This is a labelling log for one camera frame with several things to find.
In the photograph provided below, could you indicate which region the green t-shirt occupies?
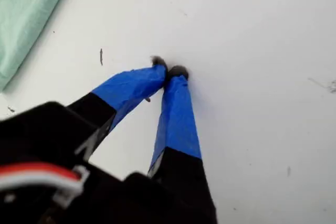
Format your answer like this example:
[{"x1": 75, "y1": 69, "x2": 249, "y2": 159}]
[{"x1": 0, "y1": 0, "x2": 76, "y2": 93}]

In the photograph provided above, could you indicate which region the gripper red white wire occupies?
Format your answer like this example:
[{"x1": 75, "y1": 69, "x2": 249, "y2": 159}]
[{"x1": 0, "y1": 162, "x2": 89, "y2": 209}]

